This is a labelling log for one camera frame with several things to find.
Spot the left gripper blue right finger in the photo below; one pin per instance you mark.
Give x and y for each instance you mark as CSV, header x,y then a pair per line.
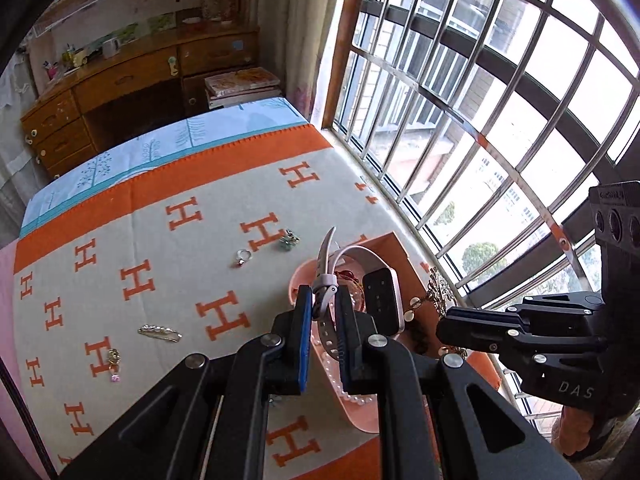
x,y
349,343

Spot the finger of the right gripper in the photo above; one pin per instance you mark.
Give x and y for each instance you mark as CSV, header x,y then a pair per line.
x,y
458,319
488,339

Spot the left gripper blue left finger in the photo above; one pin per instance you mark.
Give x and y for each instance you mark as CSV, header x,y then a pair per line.
x,y
301,332

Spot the pink smart watch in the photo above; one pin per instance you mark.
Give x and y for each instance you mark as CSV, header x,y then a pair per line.
x,y
373,287

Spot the gold crystal brooch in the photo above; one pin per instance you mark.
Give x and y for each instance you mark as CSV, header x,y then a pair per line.
x,y
438,294

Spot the pink jewelry tray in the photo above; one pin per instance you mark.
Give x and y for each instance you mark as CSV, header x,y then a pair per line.
x,y
362,410

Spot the right hand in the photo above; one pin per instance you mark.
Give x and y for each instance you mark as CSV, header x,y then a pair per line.
x,y
571,436

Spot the pearl hair clip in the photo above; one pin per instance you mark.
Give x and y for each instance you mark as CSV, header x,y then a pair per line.
x,y
160,332

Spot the gold charm with pink bead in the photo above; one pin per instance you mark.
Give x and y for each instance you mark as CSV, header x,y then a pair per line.
x,y
113,364

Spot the orange H pattern blanket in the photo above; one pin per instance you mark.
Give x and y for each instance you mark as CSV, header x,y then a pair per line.
x,y
192,245

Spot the window metal grille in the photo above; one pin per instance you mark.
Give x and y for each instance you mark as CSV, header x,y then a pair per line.
x,y
485,123

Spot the stack of books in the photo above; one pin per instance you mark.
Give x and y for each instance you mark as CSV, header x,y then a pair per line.
x,y
240,87

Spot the light blue plant-print sheet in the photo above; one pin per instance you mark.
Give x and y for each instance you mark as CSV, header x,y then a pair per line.
x,y
155,149

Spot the wooden desk with drawers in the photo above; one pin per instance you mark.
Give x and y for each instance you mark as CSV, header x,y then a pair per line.
x,y
150,83

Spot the pink bed sheet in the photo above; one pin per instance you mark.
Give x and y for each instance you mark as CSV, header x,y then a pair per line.
x,y
9,416

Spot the beige curtain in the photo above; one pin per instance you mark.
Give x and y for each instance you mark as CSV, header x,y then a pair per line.
x,y
292,35

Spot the white lace cloth cover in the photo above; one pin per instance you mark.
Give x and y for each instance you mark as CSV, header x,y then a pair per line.
x,y
21,178

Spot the white mug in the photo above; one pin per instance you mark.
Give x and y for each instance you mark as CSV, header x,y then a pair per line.
x,y
110,47

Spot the wooden bookshelf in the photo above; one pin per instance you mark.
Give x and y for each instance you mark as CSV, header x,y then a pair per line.
x,y
67,26

